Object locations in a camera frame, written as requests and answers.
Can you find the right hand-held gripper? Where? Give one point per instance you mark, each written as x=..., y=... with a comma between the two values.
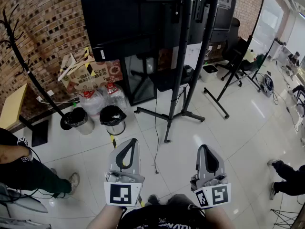
x=219, y=194

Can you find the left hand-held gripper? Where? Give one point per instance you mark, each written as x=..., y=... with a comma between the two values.
x=119, y=193

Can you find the person's left forearm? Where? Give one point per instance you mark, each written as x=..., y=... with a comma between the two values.
x=104, y=217

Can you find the person's right forearm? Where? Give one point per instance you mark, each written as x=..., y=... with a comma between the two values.
x=218, y=218

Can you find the person's grey shorts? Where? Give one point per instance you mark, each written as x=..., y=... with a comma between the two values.
x=178, y=199

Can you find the person's shoe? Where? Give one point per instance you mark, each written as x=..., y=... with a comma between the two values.
x=153, y=199

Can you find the clear water bottle red cap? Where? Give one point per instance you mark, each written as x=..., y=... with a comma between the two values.
x=115, y=95
x=91, y=104

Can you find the black glass door cabinet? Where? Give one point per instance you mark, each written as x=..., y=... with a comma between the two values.
x=140, y=89

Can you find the printed cardboard box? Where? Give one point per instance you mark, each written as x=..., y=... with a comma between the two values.
x=95, y=79

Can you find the white waste bin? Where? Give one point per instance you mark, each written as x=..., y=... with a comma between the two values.
x=209, y=75

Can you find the black rolling television stand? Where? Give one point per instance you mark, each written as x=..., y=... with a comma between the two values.
x=177, y=80

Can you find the grey black device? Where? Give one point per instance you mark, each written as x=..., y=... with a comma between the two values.
x=268, y=86

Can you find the bundle of pale wooden hangers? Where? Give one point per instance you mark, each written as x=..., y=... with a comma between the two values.
x=71, y=65

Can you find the grey white machine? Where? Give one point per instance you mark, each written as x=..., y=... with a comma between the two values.
x=19, y=206

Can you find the black office chair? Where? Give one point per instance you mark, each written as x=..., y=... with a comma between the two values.
x=232, y=51

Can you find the pale yellow box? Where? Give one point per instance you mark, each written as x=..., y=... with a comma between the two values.
x=250, y=55

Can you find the yellow table black base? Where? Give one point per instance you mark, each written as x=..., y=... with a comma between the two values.
x=13, y=104

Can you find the black coat rack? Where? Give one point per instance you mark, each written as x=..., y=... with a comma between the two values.
x=28, y=72

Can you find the smaller black television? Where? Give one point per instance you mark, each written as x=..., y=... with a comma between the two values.
x=221, y=20

